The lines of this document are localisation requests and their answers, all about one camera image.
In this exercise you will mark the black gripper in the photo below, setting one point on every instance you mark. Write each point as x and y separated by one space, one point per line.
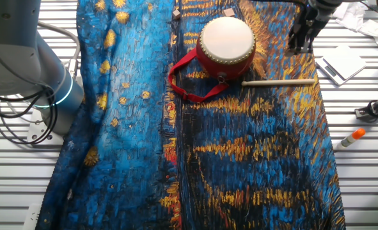
311 17

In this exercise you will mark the pale wooden drumstick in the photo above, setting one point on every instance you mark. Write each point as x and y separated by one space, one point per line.
278 82

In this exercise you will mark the red drum with white skin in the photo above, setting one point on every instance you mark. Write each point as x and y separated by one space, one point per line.
225 41

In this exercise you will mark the white digital scale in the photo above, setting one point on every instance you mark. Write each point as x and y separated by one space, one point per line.
343 62

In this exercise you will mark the crumpled white paper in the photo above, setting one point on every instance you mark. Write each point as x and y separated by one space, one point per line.
375 30

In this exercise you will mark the small wooden cube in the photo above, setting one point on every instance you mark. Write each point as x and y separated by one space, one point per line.
229 12
176 14

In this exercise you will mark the glue stick with orange cap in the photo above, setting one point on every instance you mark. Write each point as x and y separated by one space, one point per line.
351 138

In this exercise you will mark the blue starry night painted cloth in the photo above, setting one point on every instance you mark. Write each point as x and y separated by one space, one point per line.
128 127

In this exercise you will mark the white power strip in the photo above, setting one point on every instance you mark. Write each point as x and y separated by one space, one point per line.
32 217

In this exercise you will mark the metal bracket clamp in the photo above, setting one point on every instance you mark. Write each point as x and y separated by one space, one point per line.
363 112

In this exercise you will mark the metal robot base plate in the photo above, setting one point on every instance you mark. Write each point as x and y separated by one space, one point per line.
36 134

